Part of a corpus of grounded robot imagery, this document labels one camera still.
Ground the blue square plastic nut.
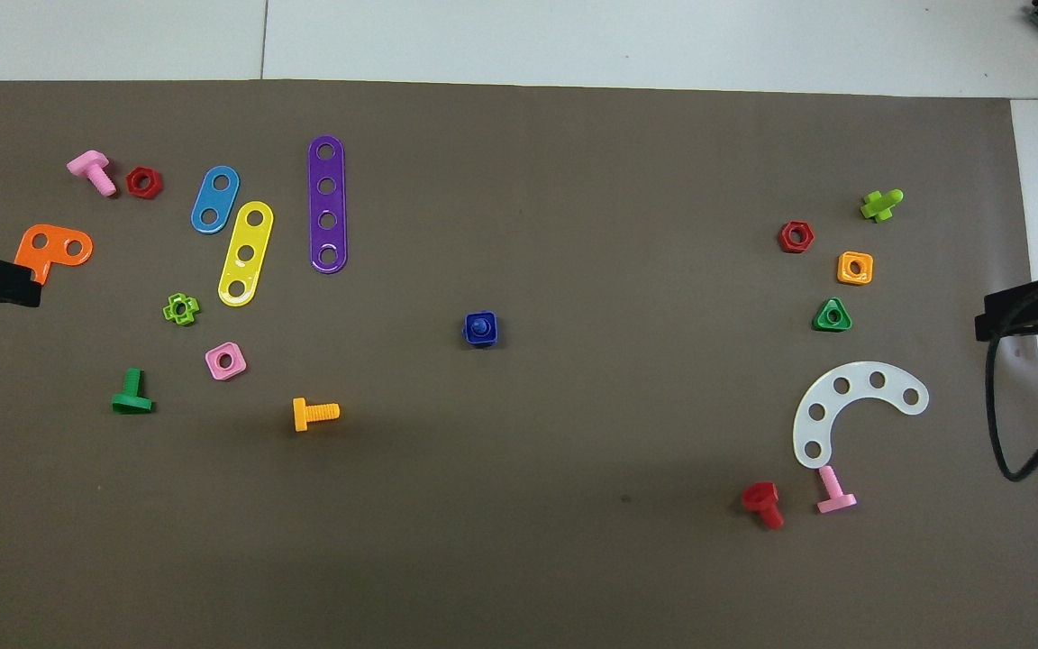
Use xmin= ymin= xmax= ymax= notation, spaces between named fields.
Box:
xmin=463 ymin=311 xmax=499 ymax=349

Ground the orange angled three-hole plate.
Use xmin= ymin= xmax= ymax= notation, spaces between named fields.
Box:
xmin=14 ymin=224 xmax=95 ymax=288

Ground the pink plastic toy bolt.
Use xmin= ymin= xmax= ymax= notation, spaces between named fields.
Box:
xmin=815 ymin=465 xmax=859 ymax=516
xmin=67 ymin=150 xmax=118 ymax=197

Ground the lime cross-head plastic bolt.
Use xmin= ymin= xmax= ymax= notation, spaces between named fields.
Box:
xmin=860 ymin=188 xmax=905 ymax=224

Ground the orange square plastic nut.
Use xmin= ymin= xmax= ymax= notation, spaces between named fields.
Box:
xmin=836 ymin=251 xmax=875 ymax=286

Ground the green plastic toy bolt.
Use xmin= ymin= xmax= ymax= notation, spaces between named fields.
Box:
xmin=111 ymin=368 xmax=155 ymax=416

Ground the green triangle plastic nut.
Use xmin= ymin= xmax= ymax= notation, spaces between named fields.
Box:
xmin=813 ymin=297 xmax=853 ymax=333

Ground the white curved five-hole strip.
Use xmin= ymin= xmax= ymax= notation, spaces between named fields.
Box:
xmin=792 ymin=361 xmax=931 ymax=470

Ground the pink square plastic nut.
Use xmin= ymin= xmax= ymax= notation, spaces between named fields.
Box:
xmin=205 ymin=342 xmax=248 ymax=381

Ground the blue two-hole plastic strip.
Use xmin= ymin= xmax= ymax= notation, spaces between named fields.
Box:
xmin=190 ymin=166 xmax=241 ymax=235

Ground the yellow three-hole plastic strip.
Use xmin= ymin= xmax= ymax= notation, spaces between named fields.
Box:
xmin=217 ymin=200 xmax=275 ymax=308

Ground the red plastic toy bolt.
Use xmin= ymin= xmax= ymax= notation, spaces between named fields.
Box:
xmin=741 ymin=481 xmax=786 ymax=531

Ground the orange plastic toy bolt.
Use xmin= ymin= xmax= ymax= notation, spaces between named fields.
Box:
xmin=293 ymin=398 xmax=341 ymax=433

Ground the purple four-hole plastic strip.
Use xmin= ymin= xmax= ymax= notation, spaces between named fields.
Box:
xmin=307 ymin=135 xmax=349 ymax=274

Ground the brown table mat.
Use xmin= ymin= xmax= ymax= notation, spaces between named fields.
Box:
xmin=0 ymin=79 xmax=1038 ymax=649

